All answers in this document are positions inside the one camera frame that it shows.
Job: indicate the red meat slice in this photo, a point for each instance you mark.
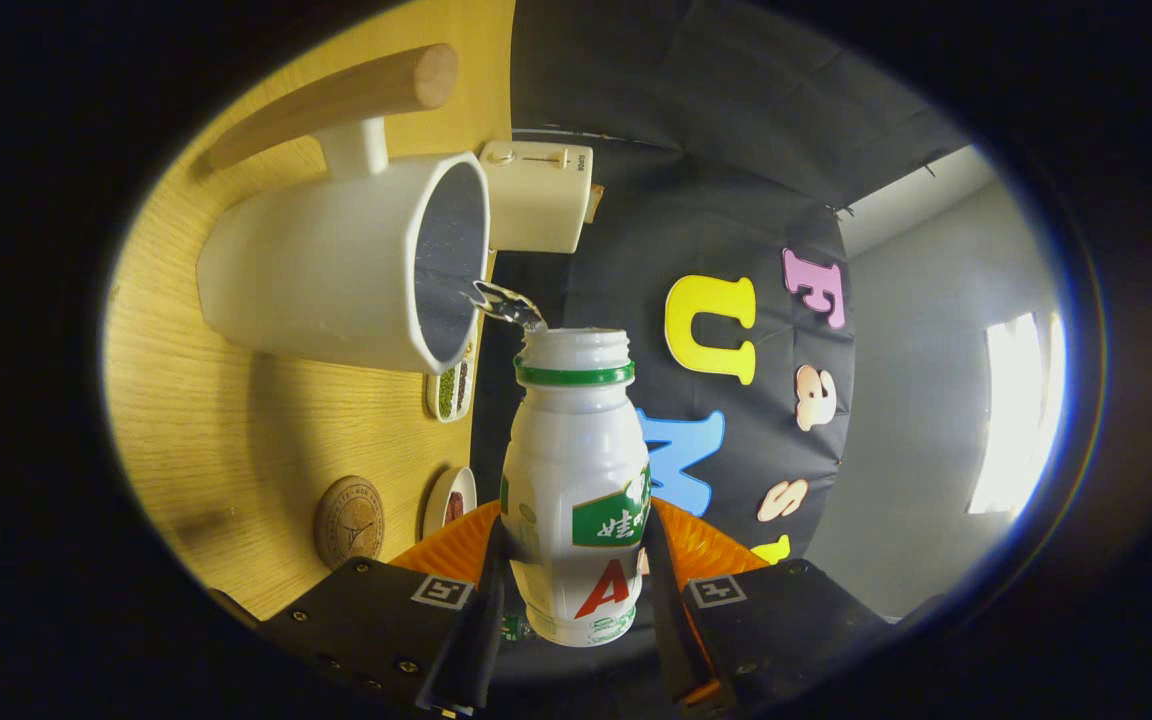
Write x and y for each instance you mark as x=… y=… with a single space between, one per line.
x=454 y=506

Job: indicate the bread slice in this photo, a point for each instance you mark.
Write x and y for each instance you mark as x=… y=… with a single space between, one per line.
x=595 y=203

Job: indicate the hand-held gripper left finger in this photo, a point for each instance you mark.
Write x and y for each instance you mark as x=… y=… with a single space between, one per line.
x=476 y=640

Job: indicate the round white plate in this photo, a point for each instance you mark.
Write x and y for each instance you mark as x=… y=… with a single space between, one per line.
x=436 y=505

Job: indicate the wooden table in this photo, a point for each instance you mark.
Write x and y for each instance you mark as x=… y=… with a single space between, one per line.
x=206 y=400

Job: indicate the cream toaster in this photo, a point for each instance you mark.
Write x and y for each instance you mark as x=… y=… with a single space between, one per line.
x=536 y=200

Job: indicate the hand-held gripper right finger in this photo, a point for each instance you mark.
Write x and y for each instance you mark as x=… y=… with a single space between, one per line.
x=671 y=630

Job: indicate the small white divided dish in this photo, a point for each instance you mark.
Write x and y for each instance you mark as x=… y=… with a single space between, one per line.
x=448 y=392

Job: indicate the round cork coaster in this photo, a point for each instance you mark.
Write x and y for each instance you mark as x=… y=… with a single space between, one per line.
x=348 y=522

